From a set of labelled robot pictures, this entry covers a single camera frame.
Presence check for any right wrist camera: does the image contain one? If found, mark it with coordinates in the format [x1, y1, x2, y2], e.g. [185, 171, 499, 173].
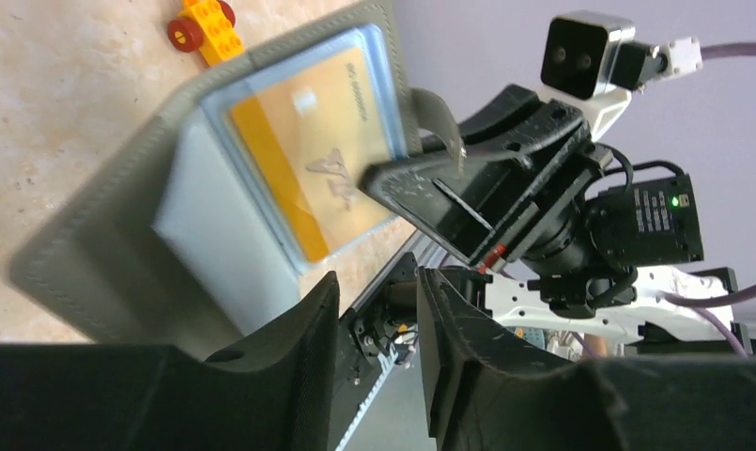
[535, 10, 703, 141]

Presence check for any gold credit card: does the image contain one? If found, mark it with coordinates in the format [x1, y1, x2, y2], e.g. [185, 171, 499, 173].
[228, 46, 391, 263]

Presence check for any yellow red toy brick car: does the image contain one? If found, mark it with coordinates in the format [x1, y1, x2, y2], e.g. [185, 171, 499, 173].
[166, 0, 246, 67]

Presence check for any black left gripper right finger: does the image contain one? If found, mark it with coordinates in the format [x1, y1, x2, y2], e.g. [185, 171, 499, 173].
[417, 268, 756, 450]

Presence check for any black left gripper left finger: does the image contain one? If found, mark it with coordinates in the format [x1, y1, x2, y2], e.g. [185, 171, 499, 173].
[0, 272, 340, 450]

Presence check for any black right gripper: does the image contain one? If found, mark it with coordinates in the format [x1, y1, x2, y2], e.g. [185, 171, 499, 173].
[360, 85, 704, 319]

